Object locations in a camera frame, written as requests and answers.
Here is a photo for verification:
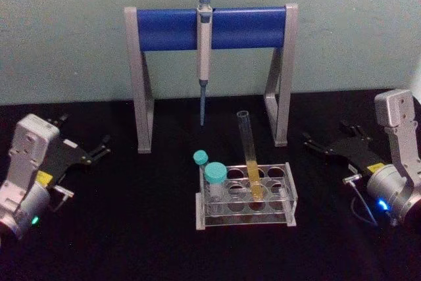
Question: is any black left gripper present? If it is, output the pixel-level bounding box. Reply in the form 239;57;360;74
36;113;112;192

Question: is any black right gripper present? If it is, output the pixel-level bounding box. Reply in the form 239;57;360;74
301;120;385;177

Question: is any glass tube with yellow liquid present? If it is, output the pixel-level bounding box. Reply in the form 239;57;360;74
236;110;266;203

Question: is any black table cloth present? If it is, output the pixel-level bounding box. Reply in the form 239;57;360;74
0;88;421;281

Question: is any clear acrylic tube rack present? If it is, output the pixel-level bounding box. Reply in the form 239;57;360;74
195;162;299;231

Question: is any small teal-capped tube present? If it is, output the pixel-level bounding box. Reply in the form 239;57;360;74
193;149;211;176

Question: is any large teal-capped tube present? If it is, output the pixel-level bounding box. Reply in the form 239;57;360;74
204;161;228;217

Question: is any grey stand with blue bar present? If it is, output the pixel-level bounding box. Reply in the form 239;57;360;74
124;3;299;155

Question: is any white pipette with blue tip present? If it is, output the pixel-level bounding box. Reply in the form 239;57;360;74
195;0;214;128

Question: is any right gripper thin cable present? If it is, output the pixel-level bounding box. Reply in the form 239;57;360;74
342;175;380;228

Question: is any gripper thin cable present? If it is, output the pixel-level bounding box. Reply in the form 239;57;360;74
49;185;75;213
342;175;380;228

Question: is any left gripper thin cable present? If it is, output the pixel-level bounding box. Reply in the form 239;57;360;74
49;185;75;213

